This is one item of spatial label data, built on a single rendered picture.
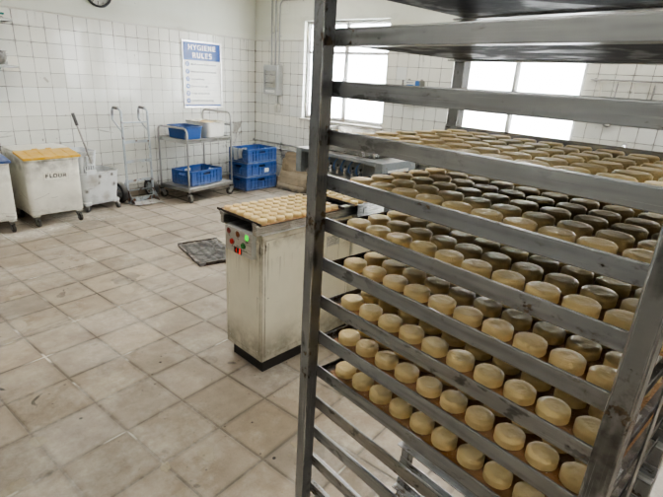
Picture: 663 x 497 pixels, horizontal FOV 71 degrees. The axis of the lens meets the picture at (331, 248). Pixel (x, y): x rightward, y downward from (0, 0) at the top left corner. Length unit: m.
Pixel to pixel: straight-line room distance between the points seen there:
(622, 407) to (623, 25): 0.45
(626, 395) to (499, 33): 0.49
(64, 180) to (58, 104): 1.02
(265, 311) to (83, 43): 4.53
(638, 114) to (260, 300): 2.15
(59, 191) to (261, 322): 3.52
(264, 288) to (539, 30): 2.05
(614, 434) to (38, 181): 5.34
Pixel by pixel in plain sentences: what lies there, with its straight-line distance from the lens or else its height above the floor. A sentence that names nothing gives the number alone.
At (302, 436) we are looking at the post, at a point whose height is 0.78.
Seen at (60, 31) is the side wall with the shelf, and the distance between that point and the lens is 6.32.
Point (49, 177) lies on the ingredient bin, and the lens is 5.59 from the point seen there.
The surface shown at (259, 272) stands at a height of 0.63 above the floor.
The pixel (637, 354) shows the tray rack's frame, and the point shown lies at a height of 1.33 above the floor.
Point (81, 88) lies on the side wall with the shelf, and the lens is 6.37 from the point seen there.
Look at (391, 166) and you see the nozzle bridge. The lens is 2.73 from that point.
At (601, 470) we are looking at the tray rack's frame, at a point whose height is 1.15.
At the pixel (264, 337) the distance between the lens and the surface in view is 2.66.
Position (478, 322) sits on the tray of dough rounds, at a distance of 0.84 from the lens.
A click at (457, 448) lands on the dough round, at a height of 0.95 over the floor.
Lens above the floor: 1.61
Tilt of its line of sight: 20 degrees down
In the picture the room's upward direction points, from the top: 3 degrees clockwise
